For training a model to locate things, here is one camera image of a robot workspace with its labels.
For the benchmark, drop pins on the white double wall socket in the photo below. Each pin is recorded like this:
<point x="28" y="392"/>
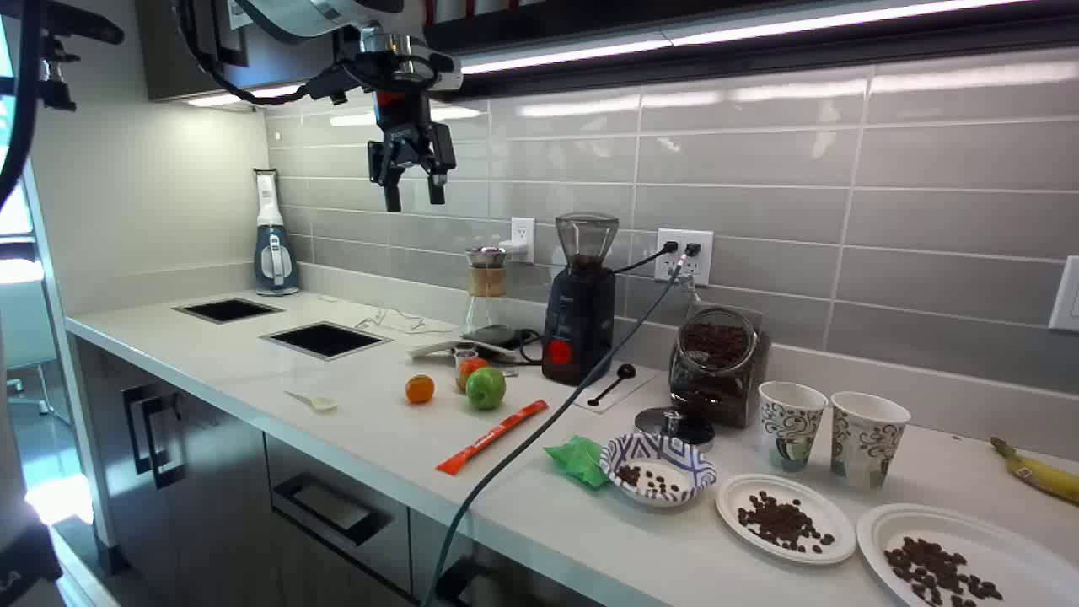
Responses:
<point x="695" y="265"/>

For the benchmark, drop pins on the camera on mount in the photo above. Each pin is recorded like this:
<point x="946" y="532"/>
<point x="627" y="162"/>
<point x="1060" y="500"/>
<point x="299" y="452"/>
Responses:
<point x="59" y="25"/>

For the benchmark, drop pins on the grey cabinet door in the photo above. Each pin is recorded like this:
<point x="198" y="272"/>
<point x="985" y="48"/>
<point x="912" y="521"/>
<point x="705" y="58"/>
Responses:
<point x="211" y="506"/>

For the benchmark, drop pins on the green packet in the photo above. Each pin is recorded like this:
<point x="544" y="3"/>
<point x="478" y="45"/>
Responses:
<point x="577" y="459"/>

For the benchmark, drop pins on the black coffee scoop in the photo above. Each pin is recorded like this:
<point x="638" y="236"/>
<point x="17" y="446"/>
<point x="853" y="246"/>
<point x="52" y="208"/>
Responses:
<point x="624" y="372"/>

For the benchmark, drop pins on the patterned paper cup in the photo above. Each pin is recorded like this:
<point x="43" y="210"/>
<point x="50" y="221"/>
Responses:
<point x="866" y="443"/>
<point x="791" y="426"/>

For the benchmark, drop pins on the yellow banana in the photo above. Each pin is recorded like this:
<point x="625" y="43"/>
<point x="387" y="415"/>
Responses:
<point x="1045" y="478"/>

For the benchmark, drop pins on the coffee beans on small plate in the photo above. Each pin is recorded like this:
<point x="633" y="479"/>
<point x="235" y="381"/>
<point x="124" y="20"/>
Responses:
<point x="780" y="523"/>

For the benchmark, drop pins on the red orange fruit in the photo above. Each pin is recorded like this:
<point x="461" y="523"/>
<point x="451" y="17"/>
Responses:
<point x="469" y="367"/>

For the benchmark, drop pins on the square black counter opening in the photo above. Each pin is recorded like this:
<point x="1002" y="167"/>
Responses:
<point x="226" y="309"/>

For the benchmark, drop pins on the coffee beans on large plate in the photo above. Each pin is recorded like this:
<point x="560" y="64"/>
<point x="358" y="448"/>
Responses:
<point x="931" y="566"/>

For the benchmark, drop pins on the glass jar of coffee beans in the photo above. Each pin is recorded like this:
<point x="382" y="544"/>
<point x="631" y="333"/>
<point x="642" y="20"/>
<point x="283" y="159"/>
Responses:
<point x="716" y="362"/>

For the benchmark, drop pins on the green apple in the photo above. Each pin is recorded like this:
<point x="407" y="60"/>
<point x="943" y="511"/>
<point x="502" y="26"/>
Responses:
<point x="486" y="389"/>

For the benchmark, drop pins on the black coffee grinder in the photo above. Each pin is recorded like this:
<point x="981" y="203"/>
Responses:
<point x="580" y="312"/>

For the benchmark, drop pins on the white plastic spoon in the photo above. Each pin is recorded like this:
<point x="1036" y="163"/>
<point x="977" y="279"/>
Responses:
<point x="320" y="402"/>

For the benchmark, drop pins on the glass pour-over carafe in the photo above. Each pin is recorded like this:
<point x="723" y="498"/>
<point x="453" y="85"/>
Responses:
<point x="487" y="282"/>

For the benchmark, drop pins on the grey drawer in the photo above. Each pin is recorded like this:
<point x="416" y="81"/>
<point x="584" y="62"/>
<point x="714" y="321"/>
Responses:
<point x="337" y="514"/>

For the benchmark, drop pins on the white wall switch plate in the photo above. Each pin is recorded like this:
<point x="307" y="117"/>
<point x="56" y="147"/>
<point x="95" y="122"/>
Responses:
<point x="1067" y="295"/>

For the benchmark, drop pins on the under-cabinet light strip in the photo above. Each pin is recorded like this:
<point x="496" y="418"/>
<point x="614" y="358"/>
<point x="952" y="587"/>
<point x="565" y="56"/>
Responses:
<point x="674" y="38"/>

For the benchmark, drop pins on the blue patterned paper bowl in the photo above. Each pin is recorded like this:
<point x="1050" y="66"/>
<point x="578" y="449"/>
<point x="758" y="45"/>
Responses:
<point x="674" y="459"/>

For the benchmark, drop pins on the dark upper cabinet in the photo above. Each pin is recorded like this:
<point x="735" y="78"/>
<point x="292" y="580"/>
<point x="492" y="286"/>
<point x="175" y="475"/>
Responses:
<point x="759" y="34"/>

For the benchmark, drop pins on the coffee beans in bowl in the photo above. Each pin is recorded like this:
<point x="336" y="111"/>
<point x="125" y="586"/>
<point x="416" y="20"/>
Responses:
<point x="649" y="483"/>

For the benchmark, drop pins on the small orange fruit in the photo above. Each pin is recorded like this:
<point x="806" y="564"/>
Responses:
<point x="419" y="389"/>

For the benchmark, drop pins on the large white paper plate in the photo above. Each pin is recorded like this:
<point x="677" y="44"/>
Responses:
<point x="1011" y="548"/>

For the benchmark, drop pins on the small white paper plate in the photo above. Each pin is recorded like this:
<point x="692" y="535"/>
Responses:
<point x="830" y="527"/>

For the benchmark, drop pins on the small glass jar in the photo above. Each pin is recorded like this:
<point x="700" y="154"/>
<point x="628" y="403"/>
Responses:
<point x="464" y="352"/>

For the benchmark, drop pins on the white wall socket with adapter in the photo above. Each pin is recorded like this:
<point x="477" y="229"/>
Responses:
<point x="523" y="236"/>

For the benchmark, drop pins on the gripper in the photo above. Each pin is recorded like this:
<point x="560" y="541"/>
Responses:
<point x="405" y="126"/>

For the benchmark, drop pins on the white paper napkin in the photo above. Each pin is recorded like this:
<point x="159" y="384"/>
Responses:
<point x="636" y="389"/>

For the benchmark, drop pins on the orange stick sachet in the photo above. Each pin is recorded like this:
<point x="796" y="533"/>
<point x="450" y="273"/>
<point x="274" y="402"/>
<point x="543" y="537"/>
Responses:
<point x="493" y="436"/>

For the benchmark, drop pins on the blue white handheld vacuum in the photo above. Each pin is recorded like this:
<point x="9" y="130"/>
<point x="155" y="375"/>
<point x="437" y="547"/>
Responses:
<point x="274" y="253"/>

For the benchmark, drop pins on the round jar lid with knob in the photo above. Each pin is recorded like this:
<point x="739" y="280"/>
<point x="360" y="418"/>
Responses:
<point x="674" y="426"/>

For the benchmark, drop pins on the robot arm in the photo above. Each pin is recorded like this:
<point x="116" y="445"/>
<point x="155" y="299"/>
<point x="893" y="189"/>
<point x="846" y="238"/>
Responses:
<point x="303" y="13"/>

